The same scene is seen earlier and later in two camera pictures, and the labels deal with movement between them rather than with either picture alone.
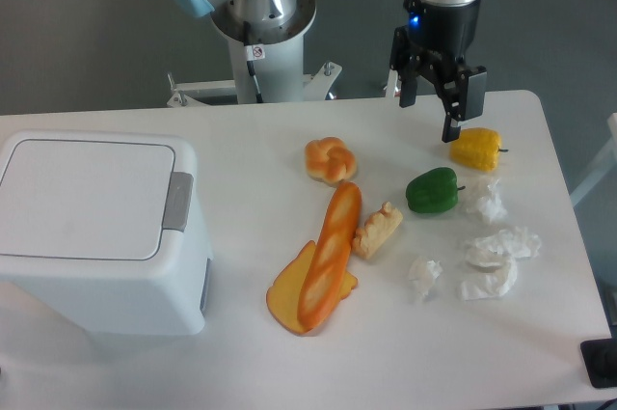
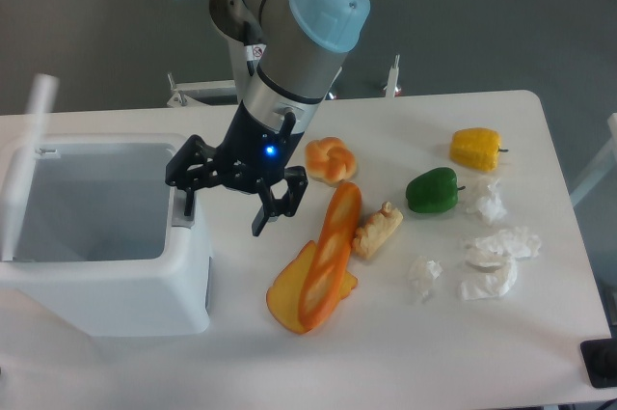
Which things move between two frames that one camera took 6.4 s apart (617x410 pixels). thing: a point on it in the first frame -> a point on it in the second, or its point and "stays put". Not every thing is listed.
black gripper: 434,43 -> 253,154
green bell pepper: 434,191 stays put
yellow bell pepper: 478,149 stays put
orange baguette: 328,265 stays put
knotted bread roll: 329,160 stays put
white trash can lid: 85,200 -> 20,160
